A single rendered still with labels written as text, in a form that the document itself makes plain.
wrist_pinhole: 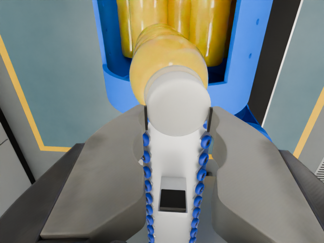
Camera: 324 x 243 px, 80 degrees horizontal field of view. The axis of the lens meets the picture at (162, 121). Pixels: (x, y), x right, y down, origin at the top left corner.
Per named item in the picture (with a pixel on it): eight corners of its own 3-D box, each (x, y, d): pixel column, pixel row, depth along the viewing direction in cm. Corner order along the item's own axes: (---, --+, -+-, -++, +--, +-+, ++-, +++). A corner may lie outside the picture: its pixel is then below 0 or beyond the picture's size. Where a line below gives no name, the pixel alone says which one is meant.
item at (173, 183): (161, 180, 79) (157, 215, 66) (161, 173, 77) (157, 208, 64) (185, 182, 79) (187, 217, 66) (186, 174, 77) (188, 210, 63)
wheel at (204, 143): (199, 149, 64) (204, 152, 63) (200, 138, 62) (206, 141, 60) (206, 142, 67) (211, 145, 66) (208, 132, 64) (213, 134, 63)
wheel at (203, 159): (197, 166, 68) (202, 168, 67) (198, 156, 65) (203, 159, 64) (204, 159, 71) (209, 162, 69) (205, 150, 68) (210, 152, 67)
